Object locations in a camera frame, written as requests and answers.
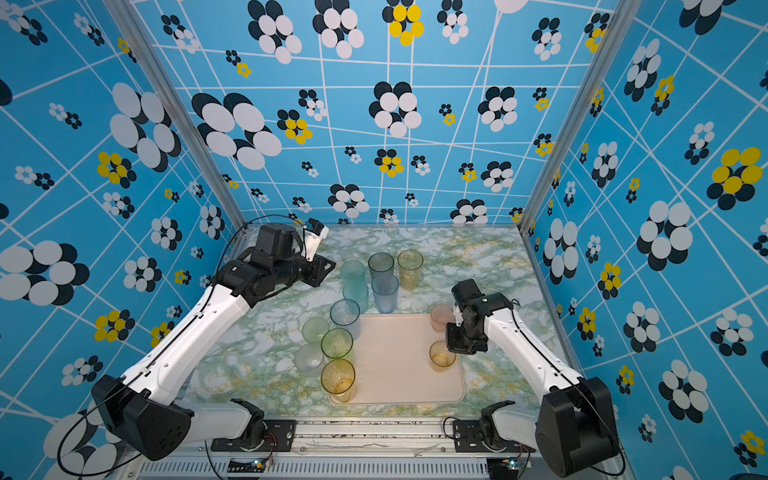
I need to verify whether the aluminium corner post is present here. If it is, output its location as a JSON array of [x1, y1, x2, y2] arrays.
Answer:
[[519, 0, 644, 235], [104, 1, 245, 228]]

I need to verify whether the green tall glass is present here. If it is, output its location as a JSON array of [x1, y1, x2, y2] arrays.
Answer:
[[320, 328, 354, 361]]

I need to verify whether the blue tall dimpled cup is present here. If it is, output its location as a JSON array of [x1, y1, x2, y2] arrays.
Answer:
[[371, 273, 399, 314]]

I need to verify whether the pink rectangular tray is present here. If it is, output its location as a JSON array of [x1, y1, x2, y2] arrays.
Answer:
[[330, 313, 465, 408]]

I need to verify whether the yellow tall glass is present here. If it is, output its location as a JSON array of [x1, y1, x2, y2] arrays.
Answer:
[[397, 249, 424, 291], [321, 359, 357, 403]]

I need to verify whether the short yellow cup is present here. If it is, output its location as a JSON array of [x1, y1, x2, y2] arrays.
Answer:
[[429, 340, 457, 373]]

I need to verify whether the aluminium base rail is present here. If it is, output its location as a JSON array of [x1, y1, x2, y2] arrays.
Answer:
[[119, 415, 637, 480]]

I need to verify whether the short green cup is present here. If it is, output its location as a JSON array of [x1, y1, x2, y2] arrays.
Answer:
[[301, 317, 330, 343]]

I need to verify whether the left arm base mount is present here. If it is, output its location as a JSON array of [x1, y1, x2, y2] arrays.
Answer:
[[209, 419, 297, 453]]

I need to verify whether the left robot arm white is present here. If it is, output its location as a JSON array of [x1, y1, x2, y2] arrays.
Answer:
[[92, 219, 335, 461]]

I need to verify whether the teal dimpled tall cup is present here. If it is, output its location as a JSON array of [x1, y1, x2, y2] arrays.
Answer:
[[340, 260, 366, 285], [342, 280, 369, 314]]

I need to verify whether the blue clear tall glass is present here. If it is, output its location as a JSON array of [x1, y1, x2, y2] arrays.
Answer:
[[330, 298, 362, 339]]

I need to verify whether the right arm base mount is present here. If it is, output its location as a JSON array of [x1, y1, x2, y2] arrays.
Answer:
[[446, 420, 526, 455]]

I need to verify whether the aluminium corner post left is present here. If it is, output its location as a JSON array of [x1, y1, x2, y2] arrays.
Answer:
[[104, 1, 245, 228]]

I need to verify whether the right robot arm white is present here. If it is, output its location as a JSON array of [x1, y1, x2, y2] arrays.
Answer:
[[446, 279, 627, 478]]

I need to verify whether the short pink dimpled cup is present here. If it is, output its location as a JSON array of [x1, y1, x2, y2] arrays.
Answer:
[[430, 303, 455, 333]]

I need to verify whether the grey tall glass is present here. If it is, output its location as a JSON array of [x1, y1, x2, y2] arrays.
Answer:
[[368, 252, 395, 278]]

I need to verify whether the teal dimpled tall cup rear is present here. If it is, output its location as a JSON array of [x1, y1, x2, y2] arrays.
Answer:
[[340, 260, 366, 285]]

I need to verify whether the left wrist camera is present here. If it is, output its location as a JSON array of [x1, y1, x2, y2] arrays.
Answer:
[[303, 218, 329, 262]]

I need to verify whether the aluminium corner post right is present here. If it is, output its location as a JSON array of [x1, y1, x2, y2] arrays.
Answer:
[[519, 0, 644, 235]]

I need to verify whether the yellow tall glass front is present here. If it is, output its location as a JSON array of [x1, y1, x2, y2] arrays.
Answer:
[[321, 359, 357, 403]]

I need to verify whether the short clear dimpled cup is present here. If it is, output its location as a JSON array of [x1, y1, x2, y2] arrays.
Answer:
[[293, 342, 326, 377]]

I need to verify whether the teal dimpled tall cup front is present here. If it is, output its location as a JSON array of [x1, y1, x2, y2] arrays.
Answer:
[[342, 280, 369, 314]]

